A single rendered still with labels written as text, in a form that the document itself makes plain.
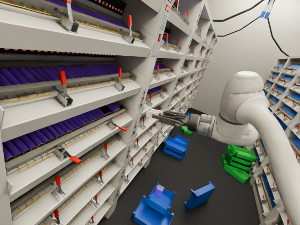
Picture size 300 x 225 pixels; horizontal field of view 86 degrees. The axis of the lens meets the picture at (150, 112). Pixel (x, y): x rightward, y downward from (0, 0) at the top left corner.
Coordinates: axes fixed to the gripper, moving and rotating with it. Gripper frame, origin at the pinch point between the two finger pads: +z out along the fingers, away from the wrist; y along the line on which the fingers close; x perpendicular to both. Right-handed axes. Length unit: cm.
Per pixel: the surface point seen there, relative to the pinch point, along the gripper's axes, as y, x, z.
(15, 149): 45, 2, 23
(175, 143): -145, 95, 17
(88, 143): 25.2, 8.1, 16.4
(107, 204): -7, 82, 33
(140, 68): -8.7, -19.0, 13.0
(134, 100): -8.7, -2.0, 15.5
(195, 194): -59, 92, -26
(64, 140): 33.1, 3.8, 19.2
